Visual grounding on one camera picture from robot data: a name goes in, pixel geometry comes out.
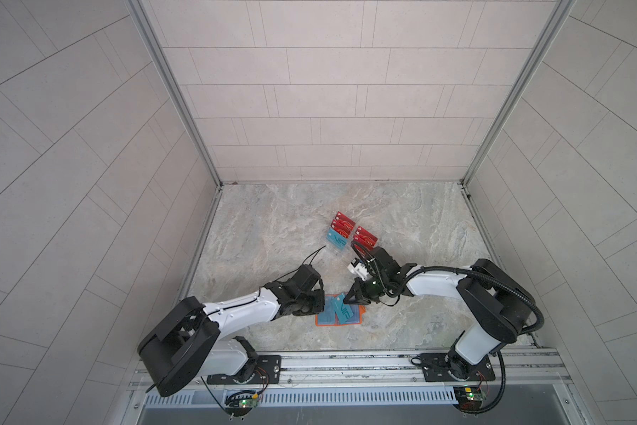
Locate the teal credit card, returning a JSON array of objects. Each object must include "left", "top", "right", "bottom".
[
  {"left": 316, "top": 305, "right": 337, "bottom": 327},
  {"left": 331, "top": 294, "right": 360, "bottom": 325}
]

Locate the orange card holder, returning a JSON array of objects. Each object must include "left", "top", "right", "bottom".
[{"left": 315, "top": 293, "right": 366, "bottom": 327}]

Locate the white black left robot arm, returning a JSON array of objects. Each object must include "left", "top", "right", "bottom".
[{"left": 137, "top": 264, "right": 325, "bottom": 398}]

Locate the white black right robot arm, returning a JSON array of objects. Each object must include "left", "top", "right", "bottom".
[{"left": 344, "top": 242, "right": 544, "bottom": 381}]

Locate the red card right stack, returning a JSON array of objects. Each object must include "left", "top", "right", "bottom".
[{"left": 353, "top": 226, "right": 378, "bottom": 250}]

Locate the red card stack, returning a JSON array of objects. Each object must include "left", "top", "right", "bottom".
[
  {"left": 353, "top": 226, "right": 378, "bottom": 250},
  {"left": 331, "top": 212, "right": 356, "bottom": 239}
]

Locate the teal card left stack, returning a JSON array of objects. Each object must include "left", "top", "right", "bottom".
[{"left": 326, "top": 228, "right": 348, "bottom": 251}]

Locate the red card left stack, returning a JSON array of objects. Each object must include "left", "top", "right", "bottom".
[{"left": 331, "top": 212, "right": 356, "bottom": 239}]

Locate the vent grille strip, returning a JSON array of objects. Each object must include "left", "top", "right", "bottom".
[{"left": 144, "top": 387, "right": 458, "bottom": 408}]

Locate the left circuit board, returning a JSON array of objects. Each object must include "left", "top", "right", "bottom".
[{"left": 224, "top": 390, "right": 261, "bottom": 417}]

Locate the circuit board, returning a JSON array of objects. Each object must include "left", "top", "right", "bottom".
[
  {"left": 224, "top": 390, "right": 261, "bottom": 417},
  {"left": 453, "top": 386, "right": 487, "bottom": 413}
]

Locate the right circuit board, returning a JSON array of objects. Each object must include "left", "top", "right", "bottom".
[{"left": 453, "top": 386, "right": 487, "bottom": 413}]

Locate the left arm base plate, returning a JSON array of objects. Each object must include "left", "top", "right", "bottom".
[{"left": 206, "top": 355, "right": 282, "bottom": 385}]

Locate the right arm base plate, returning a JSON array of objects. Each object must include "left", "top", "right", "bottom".
[{"left": 410, "top": 352, "right": 495, "bottom": 383}]

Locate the black corrugated cable conduit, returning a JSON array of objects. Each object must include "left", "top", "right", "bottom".
[{"left": 349, "top": 241, "right": 546, "bottom": 415}]

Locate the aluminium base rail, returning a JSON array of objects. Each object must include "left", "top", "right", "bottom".
[{"left": 129, "top": 347, "right": 571, "bottom": 391}]

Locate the aluminium corner post right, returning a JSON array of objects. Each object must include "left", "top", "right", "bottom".
[{"left": 460, "top": 0, "right": 575, "bottom": 189}]

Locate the aluminium corner post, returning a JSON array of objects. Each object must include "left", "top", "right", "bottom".
[
  {"left": 460, "top": 0, "right": 575, "bottom": 189},
  {"left": 126, "top": 0, "right": 224, "bottom": 191}
]

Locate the aluminium corner post left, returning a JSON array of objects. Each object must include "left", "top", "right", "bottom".
[{"left": 126, "top": 0, "right": 224, "bottom": 191}]

